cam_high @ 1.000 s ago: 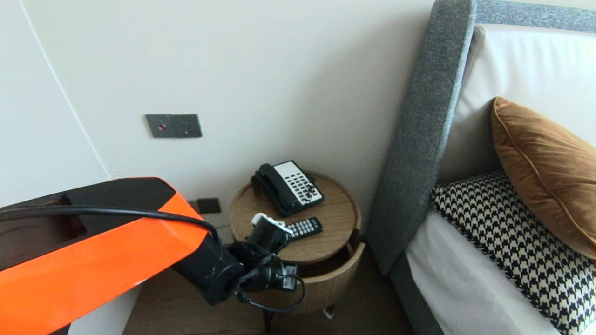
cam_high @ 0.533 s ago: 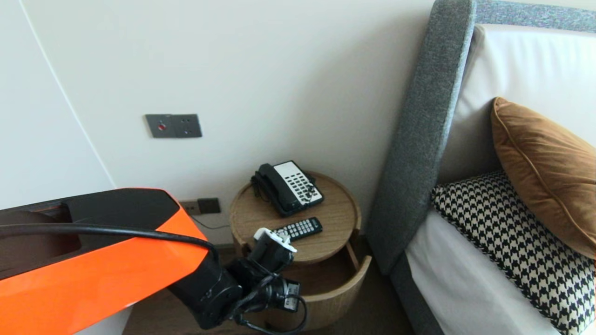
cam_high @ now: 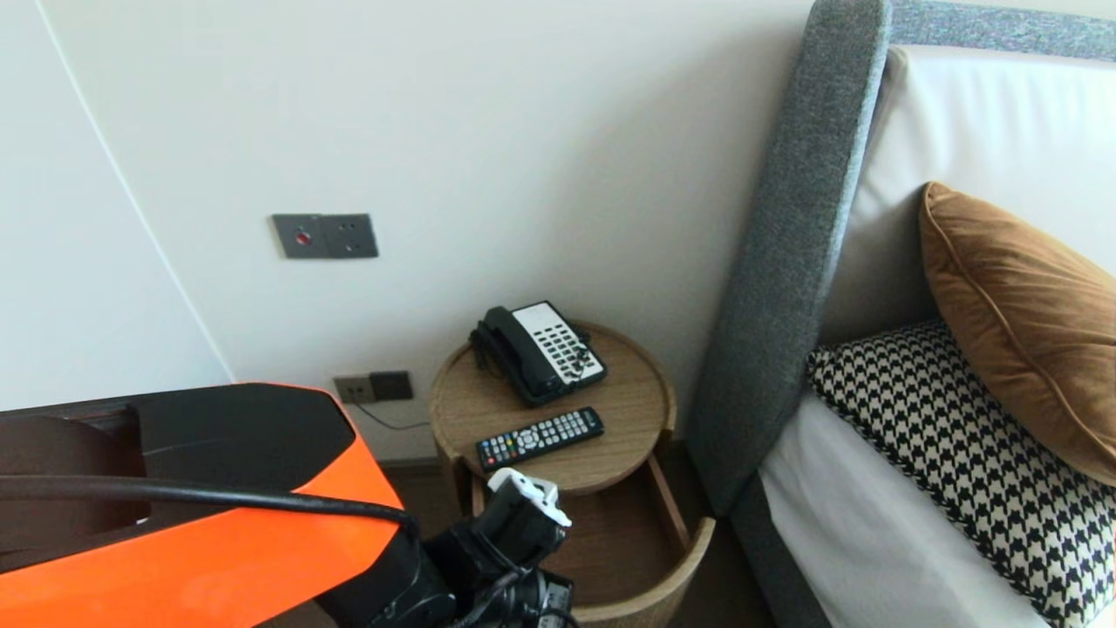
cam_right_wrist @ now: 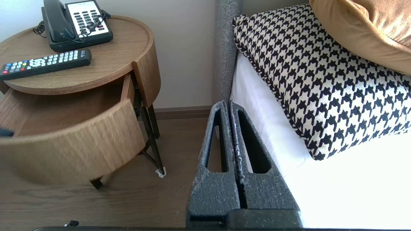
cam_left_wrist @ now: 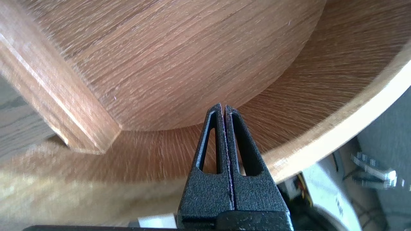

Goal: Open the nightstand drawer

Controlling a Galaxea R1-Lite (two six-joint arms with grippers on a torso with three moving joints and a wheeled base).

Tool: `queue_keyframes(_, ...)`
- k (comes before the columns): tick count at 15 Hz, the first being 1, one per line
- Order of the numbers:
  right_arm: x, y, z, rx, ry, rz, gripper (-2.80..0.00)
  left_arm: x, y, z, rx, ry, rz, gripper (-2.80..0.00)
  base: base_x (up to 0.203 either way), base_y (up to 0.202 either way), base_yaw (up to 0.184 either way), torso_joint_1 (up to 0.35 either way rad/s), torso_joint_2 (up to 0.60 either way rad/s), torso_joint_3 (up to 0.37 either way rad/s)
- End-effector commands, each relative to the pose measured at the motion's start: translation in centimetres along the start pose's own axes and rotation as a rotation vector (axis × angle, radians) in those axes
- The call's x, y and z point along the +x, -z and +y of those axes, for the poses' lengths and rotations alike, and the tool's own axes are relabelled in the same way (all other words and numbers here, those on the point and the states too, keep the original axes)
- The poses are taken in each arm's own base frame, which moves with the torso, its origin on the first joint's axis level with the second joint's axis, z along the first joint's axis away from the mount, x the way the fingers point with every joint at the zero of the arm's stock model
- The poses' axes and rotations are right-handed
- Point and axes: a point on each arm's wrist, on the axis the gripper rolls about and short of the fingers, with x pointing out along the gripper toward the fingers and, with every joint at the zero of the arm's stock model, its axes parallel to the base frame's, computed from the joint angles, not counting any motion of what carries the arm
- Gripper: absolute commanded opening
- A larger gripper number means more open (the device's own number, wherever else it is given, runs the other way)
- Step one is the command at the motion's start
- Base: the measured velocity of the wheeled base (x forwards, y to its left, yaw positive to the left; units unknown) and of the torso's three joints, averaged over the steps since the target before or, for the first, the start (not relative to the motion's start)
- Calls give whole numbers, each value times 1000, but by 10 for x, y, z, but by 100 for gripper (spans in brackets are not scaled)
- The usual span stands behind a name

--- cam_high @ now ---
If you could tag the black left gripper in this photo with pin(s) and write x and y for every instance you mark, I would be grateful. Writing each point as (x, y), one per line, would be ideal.
(536, 602)

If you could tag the black TV remote control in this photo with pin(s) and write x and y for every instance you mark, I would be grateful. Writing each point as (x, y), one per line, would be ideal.
(540, 439)

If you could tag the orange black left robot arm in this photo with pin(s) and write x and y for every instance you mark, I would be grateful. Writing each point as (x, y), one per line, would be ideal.
(218, 558)

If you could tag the round wooden side table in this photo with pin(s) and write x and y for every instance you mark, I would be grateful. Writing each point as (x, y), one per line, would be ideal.
(558, 436)

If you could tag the brown wooden baseboard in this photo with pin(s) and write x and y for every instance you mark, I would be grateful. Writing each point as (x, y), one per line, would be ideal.
(410, 467)

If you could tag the black desk telephone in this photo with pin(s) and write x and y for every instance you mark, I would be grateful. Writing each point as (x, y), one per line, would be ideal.
(532, 362)

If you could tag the black white houndstooth pillow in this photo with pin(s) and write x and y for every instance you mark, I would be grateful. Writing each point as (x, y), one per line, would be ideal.
(959, 453)

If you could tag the brown velvet pillow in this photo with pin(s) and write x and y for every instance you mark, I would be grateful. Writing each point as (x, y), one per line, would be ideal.
(1029, 331)

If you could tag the white headboard cushion panel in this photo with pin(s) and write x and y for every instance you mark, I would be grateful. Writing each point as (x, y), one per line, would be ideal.
(985, 122)

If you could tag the black wall outlet plate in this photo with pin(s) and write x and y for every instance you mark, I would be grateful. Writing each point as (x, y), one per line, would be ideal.
(392, 385)

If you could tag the beige wall outlet plate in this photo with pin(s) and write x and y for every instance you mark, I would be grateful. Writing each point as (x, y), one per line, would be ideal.
(350, 389)

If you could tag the grey switch plate red button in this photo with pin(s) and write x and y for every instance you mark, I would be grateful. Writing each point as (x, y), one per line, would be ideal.
(298, 236)

